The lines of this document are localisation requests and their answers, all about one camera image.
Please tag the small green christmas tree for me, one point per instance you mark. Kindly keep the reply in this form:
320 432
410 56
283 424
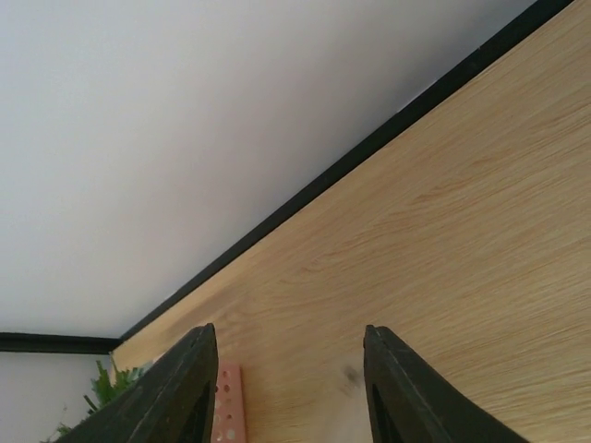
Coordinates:
108 386

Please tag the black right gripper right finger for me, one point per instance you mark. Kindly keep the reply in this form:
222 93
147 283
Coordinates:
409 401

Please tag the pink perforated plastic basket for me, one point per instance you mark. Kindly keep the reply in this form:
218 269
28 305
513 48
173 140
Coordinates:
229 420

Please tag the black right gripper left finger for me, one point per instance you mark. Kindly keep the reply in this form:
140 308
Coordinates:
172 402

